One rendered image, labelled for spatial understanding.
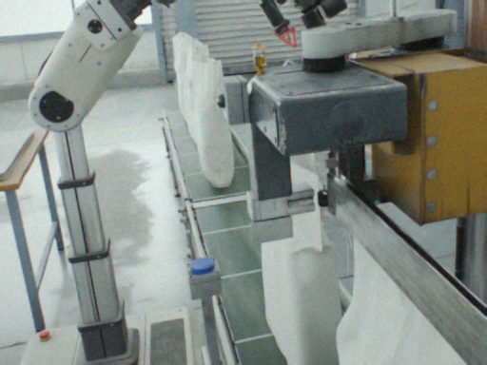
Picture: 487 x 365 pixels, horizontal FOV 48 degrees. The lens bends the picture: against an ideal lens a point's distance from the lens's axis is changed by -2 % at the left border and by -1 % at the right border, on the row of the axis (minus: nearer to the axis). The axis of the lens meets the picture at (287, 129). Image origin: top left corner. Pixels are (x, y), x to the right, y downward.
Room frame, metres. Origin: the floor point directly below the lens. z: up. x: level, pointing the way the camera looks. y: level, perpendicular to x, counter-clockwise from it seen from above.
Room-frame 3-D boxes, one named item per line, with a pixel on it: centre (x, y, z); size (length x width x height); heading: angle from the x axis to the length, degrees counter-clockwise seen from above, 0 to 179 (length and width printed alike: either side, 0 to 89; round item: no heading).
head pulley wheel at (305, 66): (1.13, -0.08, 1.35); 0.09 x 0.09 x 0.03
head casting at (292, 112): (1.05, -0.06, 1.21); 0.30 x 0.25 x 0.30; 15
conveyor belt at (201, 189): (3.84, 0.62, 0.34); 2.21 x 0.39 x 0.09; 15
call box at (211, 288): (1.22, 0.23, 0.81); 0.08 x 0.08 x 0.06; 15
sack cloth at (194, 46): (3.86, 0.61, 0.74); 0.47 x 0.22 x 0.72; 16
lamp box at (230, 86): (1.12, 0.11, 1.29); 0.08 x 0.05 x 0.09; 15
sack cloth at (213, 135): (3.14, 0.44, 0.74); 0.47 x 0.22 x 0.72; 13
